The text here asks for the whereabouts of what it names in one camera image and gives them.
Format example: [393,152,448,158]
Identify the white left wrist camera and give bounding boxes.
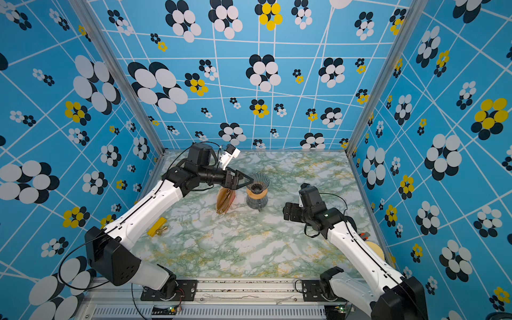
[218,144,240,171]

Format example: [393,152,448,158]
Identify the ribbed glass dripper cone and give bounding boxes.
[247,172,270,191]

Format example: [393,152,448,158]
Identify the black orange tool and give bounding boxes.
[359,232,370,241]

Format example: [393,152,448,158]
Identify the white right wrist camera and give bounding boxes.
[299,183,317,206]

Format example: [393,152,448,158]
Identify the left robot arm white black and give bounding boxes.
[85,143,253,300]

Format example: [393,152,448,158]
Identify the right green circuit board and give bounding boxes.
[324,305,350,319]

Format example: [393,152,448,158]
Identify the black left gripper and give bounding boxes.
[198,165,253,190]

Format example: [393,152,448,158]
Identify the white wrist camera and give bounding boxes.
[218,144,240,171]
[299,183,317,206]

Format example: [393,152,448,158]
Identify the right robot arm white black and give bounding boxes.
[283,183,428,319]

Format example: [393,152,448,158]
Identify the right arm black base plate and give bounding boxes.
[299,280,347,303]

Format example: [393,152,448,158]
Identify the left green circuit board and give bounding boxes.
[151,306,182,317]

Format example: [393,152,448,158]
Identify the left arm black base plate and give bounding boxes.
[140,279,198,302]

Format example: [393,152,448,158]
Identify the aluminium front frame rail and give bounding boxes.
[75,277,369,319]

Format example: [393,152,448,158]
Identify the yellow plastic block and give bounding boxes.
[147,217,167,237]

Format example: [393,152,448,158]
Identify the round yellow sponge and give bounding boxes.
[365,241,385,261]

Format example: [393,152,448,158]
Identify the clear glass carafe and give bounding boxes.
[246,196,268,211]

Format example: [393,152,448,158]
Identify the round wooden dripper holder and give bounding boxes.
[246,188,268,200]

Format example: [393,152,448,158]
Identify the green circuit board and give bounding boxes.
[324,305,350,319]
[151,306,182,317]

